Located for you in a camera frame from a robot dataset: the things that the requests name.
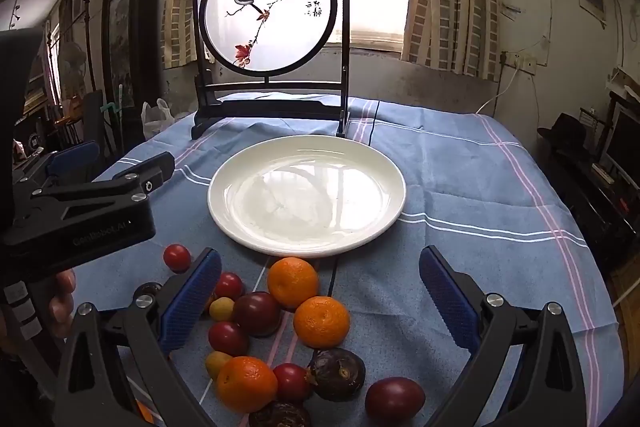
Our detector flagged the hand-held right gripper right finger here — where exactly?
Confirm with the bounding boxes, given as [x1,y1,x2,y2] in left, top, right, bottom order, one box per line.
[419,244,593,427]

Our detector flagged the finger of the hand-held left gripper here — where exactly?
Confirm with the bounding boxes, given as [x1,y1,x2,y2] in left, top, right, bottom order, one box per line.
[15,140,101,188]
[19,152,176,265]

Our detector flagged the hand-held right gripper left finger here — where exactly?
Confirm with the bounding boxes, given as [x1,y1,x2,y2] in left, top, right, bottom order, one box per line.
[52,247,223,427]

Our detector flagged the pale yellow cherry tomato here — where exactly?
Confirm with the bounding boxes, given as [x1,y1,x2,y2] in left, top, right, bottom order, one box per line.
[209,297,236,322]

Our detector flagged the orange-yellow cherry tomato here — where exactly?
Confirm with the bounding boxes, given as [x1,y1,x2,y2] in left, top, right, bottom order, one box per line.
[205,351,233,380]

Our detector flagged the dark red plum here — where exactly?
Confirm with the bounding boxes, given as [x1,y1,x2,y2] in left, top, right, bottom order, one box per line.
[364,377,426,423]
[232,291,282,338]

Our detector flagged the white plate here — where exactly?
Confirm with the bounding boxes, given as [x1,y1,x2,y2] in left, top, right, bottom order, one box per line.
[207,134,407,259]

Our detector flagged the person's left forearm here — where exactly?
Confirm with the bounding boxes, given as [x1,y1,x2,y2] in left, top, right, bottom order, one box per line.
[0,337,71,427]

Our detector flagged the person's left hand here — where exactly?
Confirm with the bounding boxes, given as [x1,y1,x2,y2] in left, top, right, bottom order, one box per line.
[49,268,77,339]

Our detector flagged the cluttered shelving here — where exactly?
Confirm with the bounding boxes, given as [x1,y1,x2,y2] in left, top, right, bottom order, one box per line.
[20,72,61,118]

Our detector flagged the dark chair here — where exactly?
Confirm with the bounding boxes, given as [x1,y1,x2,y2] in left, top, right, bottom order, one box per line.
[82,90,106,143]

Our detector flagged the white plastic bag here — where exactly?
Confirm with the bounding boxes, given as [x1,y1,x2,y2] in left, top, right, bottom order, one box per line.
[141,98,176,140]

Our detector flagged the electric fan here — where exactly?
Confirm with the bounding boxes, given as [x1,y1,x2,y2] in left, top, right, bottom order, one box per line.
[59,42,87,83]

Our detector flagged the dark coat stand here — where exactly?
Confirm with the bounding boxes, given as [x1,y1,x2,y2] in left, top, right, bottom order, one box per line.
[82,0,98,93]

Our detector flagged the blue striped tablecloth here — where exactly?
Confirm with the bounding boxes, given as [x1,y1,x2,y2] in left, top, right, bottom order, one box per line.
[70,94,626,427]

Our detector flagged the dark framed painting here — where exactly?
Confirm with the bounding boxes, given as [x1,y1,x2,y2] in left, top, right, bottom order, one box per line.
[101,0,166,143]

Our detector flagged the black cabinet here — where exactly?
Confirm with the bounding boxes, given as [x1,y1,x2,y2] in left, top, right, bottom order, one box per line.
[540,147,640,268]

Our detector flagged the bird painting table screen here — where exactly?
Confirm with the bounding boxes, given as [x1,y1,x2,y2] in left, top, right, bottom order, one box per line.
[190,0,351,140]

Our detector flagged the black hat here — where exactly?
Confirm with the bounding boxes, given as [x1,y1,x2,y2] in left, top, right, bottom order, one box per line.
[537,112,593,153]

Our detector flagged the dark monitor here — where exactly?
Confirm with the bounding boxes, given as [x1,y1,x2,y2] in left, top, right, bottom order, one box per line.
[597,100,640,188]

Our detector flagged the white cable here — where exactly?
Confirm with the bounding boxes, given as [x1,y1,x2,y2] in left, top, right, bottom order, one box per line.
[475,67,518,115]

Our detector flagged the wall power outlet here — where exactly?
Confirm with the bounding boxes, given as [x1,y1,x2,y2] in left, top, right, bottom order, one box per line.
[500,51,536,70]

